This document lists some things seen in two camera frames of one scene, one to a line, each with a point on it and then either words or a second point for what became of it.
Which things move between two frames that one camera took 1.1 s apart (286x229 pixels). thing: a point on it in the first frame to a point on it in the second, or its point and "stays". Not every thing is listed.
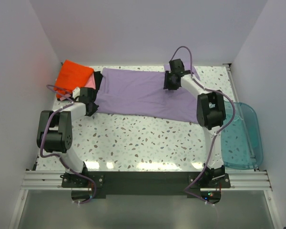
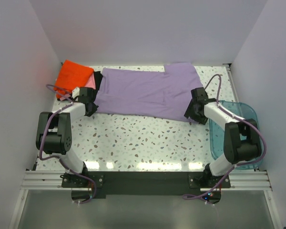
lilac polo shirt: (141, 93) stays
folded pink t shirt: (91, 83) stays
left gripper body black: (94, 108) stays
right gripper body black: (168, 82) to (190, 112)
